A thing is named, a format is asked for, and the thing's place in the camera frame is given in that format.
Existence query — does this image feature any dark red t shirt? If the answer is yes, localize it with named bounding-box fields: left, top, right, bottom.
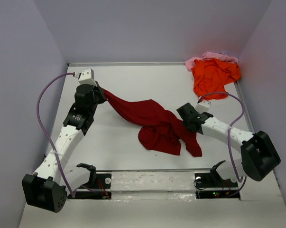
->
left=104, top=90, right=202, bottom=157

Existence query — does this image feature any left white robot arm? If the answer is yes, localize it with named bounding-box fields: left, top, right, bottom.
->
left=22, top=81, right=106, bottom=213

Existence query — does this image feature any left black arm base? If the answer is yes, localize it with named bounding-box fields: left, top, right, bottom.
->
left=67, top=163, right=112, bottom=200

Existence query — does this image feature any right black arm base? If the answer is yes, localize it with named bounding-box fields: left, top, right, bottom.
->
left=193, top=161, right=240, bottom=200

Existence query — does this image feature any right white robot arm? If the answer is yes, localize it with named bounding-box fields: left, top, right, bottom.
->
left=177, top=103, right=281, bottom=186

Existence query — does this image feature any orange t shirt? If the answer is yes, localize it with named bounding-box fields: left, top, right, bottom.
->
left=192, top=58, right=241, bottom=100

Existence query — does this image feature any pink t shirt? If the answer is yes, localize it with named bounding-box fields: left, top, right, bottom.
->
left=185, top=52, right=239, bottom=71

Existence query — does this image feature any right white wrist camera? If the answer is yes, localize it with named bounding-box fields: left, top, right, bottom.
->
left=195, top=100, right=211, bottom=113

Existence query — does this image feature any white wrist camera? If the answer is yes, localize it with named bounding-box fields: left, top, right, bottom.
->
left=195, top=100, right=211, bottom=113
left=78, top=68, right=96, bottom=86

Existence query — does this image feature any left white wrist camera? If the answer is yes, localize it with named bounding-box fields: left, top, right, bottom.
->
left=78, top=68, right=96, bottom=86

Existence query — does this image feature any aluminium table edge rail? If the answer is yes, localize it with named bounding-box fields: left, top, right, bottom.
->
left=67, top=62, right=185, bottom=67

